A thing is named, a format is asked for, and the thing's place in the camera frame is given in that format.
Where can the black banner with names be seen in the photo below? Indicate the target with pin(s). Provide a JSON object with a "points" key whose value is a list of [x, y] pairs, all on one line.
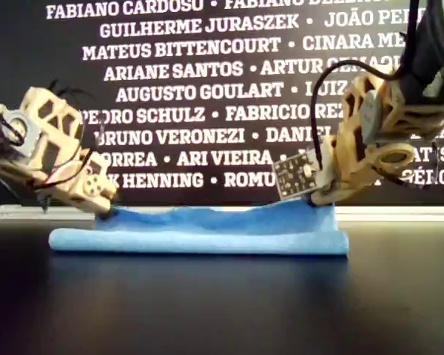
{"points": [[207, 48]]}

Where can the light blue microfibre cloth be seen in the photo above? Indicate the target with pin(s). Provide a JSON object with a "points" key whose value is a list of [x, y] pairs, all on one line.
{"points": [[192, 236]]}

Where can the tan right gripper body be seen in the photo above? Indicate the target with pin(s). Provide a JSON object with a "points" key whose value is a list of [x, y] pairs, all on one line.
{"points": [[346, 166]]}

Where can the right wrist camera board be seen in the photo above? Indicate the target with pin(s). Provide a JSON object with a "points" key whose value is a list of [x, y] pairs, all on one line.
{"points": [[296, 174]]}

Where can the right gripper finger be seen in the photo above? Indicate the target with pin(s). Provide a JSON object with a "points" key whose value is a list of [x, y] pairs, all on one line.
{"points": [[327, 185], [340, 194]]}

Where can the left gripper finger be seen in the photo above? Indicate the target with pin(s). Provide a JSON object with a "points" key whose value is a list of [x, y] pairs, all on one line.
{"points": [[89, 208], [96, 186]]}

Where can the tan left robot arm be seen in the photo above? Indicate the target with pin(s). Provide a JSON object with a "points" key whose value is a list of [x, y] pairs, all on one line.
{"points": [[33, 129]]}

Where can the tan right robot arm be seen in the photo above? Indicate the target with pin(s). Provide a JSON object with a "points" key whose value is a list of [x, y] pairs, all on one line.
{"points": [[422, 55]]}

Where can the tan left gripper body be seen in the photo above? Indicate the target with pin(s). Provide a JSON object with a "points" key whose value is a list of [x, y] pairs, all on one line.
{"points": [[72, 183]]}

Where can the aluminium frame rail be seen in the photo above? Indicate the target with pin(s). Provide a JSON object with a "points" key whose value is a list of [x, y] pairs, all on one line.
{"points": [[392, 213]]}

